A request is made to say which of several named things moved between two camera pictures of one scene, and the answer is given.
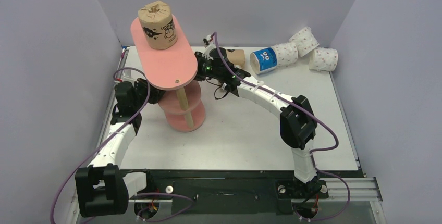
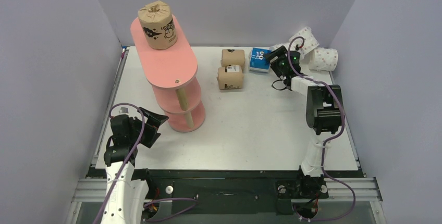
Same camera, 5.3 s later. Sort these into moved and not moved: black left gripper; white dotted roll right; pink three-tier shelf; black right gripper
Moved: black right gripper; black left gripper
Not moved: pink three-tier shelf; white dotted roll right
